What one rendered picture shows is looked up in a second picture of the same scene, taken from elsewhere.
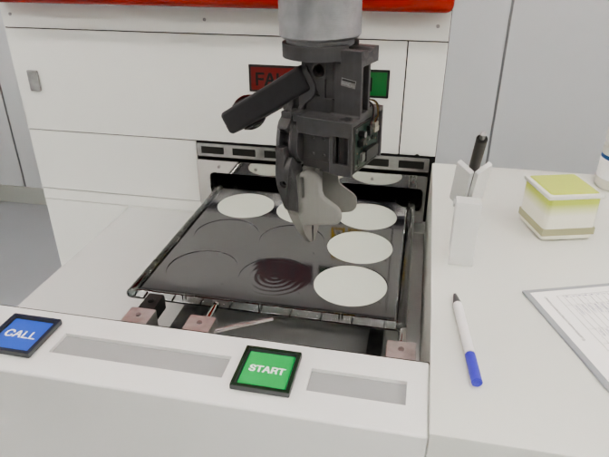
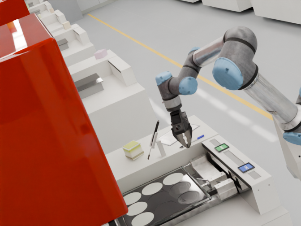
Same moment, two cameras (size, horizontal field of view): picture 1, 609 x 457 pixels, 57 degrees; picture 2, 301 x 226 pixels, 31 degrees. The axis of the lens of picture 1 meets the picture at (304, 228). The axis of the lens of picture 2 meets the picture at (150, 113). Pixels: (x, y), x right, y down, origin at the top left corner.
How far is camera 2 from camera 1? 2.58 m
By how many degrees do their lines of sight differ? 98
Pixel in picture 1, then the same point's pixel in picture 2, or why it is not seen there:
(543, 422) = (205, 130)
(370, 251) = (153, 185)
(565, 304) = (170, 141)
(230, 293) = (194, 186)
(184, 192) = not seen: outside the picture
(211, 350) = (223, 154)
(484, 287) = (172, 149)
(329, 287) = (177, 179)
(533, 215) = (138, 153)
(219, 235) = (167, 208)
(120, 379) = (241, 154)
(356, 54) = not seen: hidden behind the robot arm
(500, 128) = not seen: outside the picture
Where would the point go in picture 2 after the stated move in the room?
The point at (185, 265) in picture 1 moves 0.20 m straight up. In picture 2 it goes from (190, 200) to (174, 160)
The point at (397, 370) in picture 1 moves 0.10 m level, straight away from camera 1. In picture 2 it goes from (207, 142) to (188, 151)
